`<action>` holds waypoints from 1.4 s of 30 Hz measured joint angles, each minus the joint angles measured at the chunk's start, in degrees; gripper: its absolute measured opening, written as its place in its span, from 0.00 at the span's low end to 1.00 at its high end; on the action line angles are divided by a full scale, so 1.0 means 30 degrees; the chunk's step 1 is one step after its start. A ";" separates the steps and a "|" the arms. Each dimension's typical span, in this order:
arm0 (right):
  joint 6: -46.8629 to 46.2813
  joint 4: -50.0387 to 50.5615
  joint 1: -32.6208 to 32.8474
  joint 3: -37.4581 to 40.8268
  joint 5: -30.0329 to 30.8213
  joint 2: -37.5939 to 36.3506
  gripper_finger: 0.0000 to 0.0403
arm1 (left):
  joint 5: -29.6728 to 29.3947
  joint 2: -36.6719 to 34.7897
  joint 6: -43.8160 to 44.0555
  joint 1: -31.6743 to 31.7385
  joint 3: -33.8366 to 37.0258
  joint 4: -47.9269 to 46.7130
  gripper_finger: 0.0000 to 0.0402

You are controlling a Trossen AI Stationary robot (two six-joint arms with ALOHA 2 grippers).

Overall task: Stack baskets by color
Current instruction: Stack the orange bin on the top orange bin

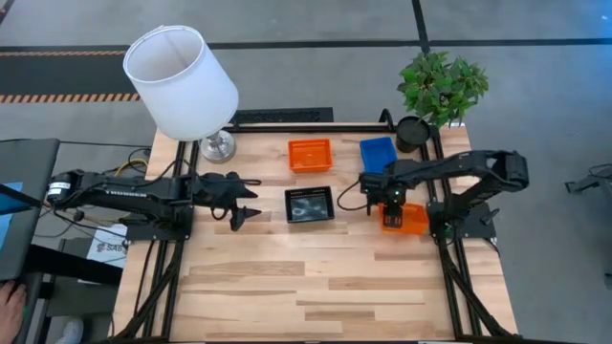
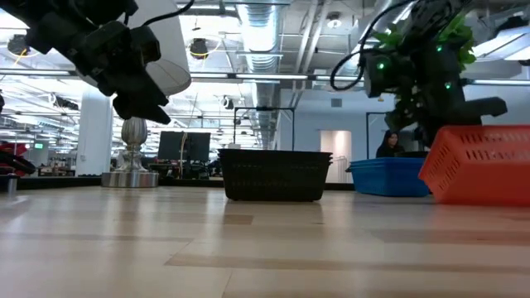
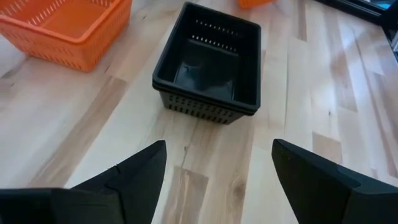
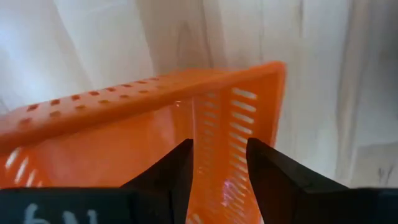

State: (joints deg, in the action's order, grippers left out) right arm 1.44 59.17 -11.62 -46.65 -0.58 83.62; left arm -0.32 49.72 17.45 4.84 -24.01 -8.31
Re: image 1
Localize white shade silver table lamp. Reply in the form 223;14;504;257
122;24;240;164

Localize black round plant pot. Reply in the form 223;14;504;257
395;116;432;154

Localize black perforated panel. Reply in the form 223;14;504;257
230;107;335;126

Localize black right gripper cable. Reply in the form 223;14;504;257
336;179;372;212

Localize green leafy potted plant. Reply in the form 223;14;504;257
396;51;491;129

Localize yellow cable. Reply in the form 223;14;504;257
113;159;150;177

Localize person's shoe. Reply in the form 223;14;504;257
55;317;85;344

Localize black plastic slotted basket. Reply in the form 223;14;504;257
284;185;336;225

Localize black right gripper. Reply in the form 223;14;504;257
361;171;407;228

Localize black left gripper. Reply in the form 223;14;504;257
193;171;263;232

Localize white printed paper sheet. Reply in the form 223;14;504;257
87;223;128;269

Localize black aluminium table frame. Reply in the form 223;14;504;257
114;121;515;343

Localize person's hand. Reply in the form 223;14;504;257
0;280;28;343

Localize dark grey monitor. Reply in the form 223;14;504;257
0;138;61;281

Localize blue plastic slotted basket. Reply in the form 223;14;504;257
359;137;399;175

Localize orange plastic slotted basket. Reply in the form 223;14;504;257
287;138;335;174
379;202;430;236

